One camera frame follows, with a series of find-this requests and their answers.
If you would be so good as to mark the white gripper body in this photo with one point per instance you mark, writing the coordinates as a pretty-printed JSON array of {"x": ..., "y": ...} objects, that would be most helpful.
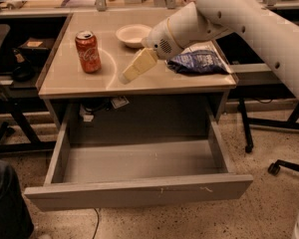
[{"x": 159, "y": 41}]

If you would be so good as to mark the red coke can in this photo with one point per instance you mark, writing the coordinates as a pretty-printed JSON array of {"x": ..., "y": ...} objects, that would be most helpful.
[{"x": 87, "y": 48}]

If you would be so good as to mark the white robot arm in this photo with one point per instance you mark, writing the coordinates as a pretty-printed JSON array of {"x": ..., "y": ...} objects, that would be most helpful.
[{"x": 269, "y": 209}]

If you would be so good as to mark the grey cabinet with tan top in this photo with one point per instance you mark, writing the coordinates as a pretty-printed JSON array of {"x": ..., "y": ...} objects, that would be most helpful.
[{"x": 167, "y": 106}]

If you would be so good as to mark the grey open top drawer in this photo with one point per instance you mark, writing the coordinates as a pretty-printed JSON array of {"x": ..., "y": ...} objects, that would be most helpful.
[{"x": 123, "y": 159}]

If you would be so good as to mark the white tag under tabletop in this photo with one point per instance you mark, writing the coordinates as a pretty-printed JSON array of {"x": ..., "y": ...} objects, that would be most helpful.
[{"x": 118, "y": 102}]

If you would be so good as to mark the white bowl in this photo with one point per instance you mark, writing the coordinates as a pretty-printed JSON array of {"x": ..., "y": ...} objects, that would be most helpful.
[{"x": 132, "y": 35}]

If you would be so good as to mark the blue chip bag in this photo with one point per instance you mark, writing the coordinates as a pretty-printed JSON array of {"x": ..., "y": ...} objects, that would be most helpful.
[{"x": 198, "y": 61}]

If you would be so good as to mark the black bag under desk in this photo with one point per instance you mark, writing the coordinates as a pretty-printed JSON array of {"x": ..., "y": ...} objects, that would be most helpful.
[{"x": 23, "y": 69}]

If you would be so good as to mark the black chair base right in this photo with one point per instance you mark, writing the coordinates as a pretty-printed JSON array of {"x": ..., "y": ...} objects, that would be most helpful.
[{"x": 274, "y": 167}]

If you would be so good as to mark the dark trouser leg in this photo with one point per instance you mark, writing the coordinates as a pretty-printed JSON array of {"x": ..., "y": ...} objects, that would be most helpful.
[{"x": 15, "y": 219}]

